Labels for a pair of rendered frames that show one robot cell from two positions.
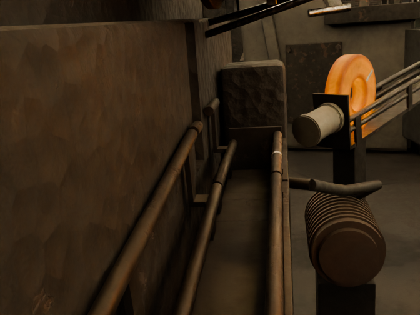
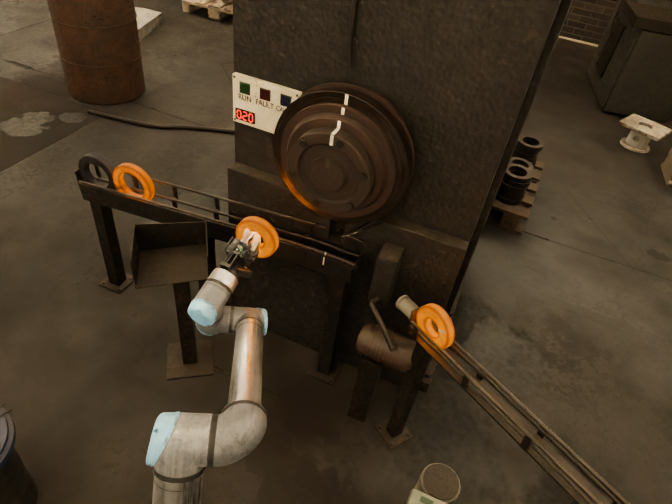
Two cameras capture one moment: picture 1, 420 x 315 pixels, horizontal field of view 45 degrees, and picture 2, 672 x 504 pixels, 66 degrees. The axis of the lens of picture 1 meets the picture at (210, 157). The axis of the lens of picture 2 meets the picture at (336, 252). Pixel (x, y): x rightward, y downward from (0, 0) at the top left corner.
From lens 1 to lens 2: 2.07 m
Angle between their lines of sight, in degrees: 86
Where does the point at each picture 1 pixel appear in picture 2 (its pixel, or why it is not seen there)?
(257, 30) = not seen: outside the picture
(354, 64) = (431, 311)
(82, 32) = (262, 181)
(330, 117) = (405, 308)
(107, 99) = (267, 191)
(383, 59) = not seen: outside the picture
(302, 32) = not seen: outside the picture
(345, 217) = (369, 328)
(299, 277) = (527, 468)
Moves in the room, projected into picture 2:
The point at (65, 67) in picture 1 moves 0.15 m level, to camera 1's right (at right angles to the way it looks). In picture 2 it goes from (255, 182) to (241, 203)
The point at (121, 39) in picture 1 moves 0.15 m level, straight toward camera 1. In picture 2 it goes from (277, 187) to (238, 181)
